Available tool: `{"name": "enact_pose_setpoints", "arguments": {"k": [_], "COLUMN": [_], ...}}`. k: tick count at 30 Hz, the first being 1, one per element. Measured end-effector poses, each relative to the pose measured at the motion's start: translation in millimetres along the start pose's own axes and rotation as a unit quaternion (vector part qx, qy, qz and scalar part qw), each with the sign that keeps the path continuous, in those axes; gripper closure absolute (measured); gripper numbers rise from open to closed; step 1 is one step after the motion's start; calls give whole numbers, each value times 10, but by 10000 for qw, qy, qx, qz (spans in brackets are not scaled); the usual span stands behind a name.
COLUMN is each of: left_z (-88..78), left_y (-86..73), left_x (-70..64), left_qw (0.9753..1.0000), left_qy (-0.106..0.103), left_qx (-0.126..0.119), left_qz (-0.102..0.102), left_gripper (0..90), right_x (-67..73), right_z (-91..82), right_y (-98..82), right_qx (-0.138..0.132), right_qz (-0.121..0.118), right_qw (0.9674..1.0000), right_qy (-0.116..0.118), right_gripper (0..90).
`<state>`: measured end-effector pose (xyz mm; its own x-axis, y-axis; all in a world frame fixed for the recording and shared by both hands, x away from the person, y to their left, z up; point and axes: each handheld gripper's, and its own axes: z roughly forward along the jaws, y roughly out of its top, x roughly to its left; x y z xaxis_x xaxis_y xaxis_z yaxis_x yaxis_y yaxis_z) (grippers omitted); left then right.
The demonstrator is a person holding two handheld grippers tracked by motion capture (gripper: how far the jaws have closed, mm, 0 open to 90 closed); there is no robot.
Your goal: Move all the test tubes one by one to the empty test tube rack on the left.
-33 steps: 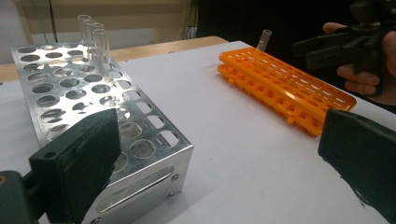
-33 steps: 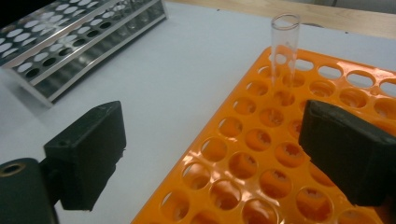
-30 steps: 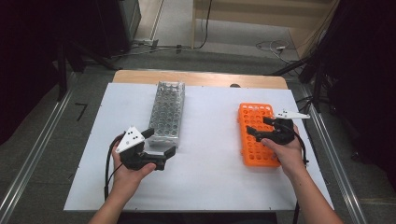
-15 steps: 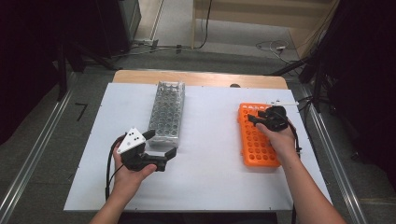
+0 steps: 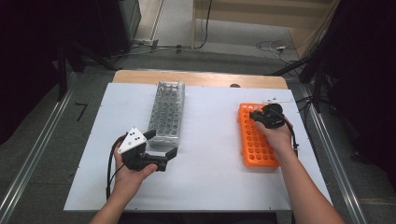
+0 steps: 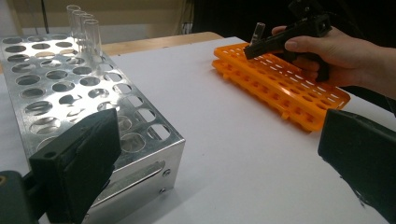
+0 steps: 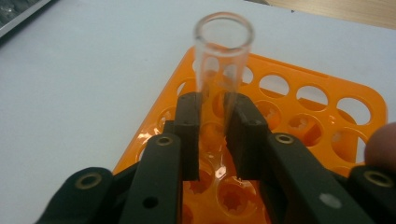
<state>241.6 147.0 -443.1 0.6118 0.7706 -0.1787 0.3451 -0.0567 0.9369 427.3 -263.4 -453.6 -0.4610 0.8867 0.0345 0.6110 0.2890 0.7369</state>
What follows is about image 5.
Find orange plastic test tube rack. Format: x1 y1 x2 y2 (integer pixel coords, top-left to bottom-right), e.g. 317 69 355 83
237 102 281 168

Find person's left hand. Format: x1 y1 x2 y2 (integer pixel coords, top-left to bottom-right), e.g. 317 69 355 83
113 146 159 194

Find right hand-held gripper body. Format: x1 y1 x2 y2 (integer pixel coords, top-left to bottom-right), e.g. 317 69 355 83
262 98 293 129

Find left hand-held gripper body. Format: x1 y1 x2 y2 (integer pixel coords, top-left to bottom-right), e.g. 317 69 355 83
117 127 169 172

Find thick black gripper cable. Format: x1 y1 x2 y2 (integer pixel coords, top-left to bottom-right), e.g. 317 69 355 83
106 134 129 200

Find white floor cable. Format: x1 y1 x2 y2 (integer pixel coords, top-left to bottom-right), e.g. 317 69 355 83
255 39 301 63

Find dark cabinet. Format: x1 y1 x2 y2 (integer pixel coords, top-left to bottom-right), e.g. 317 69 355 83
92 0 143 59

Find white board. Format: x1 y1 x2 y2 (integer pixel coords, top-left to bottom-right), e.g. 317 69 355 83
64 82 333 213

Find metal floor rail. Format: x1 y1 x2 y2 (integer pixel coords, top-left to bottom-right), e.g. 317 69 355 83
298 83 370 224
0 72 79 220

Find wooden table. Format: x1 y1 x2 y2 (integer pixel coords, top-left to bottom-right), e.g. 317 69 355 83
112 69 289 91

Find dark curtain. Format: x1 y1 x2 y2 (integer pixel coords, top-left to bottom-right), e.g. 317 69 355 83
323 0 396 189

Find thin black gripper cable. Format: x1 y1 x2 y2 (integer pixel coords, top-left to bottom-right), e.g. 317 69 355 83
109 163 126 185

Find black hanging cable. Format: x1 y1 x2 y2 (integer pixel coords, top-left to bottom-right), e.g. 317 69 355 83
194 0 215 50

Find clear test tube rack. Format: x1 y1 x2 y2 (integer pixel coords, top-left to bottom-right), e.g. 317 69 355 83
147 81 187 149

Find black metal stand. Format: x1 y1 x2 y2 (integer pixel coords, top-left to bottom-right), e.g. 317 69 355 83
55 40 120 103
270 55 341 114

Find person's right hand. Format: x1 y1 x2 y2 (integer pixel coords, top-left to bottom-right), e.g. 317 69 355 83
255 118 295 157

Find light wooden furniture frame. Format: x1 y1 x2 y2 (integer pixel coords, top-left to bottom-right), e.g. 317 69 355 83
191 0 340 58

